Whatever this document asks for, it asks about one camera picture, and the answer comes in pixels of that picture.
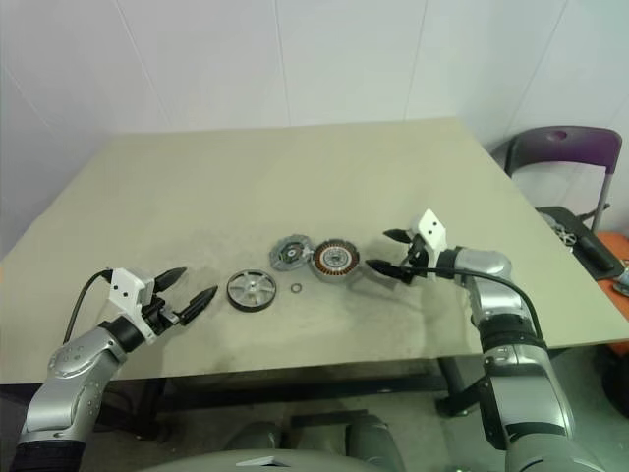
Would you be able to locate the gray motor end cover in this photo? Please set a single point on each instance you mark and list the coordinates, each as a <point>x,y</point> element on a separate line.
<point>290,253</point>

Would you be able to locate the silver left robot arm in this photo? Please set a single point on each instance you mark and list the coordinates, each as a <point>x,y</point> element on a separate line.
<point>74,364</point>

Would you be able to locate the gray rounded shape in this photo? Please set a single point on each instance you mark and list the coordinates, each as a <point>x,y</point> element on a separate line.
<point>255,432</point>
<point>373,437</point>

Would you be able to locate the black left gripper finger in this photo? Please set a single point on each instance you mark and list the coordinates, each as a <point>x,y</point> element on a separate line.
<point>199,302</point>
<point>169,279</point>

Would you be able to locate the black table frame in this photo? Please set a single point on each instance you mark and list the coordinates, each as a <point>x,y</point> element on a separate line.
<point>295,388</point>

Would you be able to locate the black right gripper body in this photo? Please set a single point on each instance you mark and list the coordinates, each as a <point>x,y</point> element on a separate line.
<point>417,258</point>

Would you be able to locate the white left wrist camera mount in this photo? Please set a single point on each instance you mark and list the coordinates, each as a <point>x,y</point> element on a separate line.
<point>123,287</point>

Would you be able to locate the silver pulley wheel disc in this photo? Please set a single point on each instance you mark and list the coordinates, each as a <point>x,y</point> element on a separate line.
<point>250,290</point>

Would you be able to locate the purple folding chair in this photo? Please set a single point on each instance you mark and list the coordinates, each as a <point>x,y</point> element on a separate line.
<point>565,145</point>

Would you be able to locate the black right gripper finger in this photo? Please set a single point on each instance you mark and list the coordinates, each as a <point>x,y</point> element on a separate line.
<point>388,268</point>
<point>395,235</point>

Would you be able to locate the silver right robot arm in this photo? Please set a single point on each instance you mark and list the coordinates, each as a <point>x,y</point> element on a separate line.
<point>491,265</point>

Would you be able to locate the gray stator housing copper windings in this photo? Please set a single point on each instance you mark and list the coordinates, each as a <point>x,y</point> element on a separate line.
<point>336,258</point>

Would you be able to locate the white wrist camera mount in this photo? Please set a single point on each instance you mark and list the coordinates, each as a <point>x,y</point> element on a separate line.
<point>432,228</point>
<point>123,287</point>

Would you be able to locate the silver spoked wheel part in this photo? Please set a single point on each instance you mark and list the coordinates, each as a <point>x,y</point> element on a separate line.
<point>566,235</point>

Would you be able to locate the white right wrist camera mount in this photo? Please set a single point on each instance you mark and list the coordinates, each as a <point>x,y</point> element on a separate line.
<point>432,228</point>

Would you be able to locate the teal gray small object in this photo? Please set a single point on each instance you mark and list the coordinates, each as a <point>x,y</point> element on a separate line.
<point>623,281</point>

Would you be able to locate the black oblong tool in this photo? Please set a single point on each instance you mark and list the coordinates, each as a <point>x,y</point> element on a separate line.
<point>595,254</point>

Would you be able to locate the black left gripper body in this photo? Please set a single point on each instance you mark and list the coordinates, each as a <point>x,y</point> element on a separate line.
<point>159,314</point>

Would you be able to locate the small white tab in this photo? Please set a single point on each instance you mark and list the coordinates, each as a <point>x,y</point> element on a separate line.
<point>256,461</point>

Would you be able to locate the dark round base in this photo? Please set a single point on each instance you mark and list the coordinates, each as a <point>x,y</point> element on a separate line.
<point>616,378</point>

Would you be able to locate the black chair seat pad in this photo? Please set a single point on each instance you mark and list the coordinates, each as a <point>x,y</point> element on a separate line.
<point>589,223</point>

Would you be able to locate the gray curved robot torso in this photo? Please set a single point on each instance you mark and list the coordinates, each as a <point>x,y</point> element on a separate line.
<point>319,459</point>

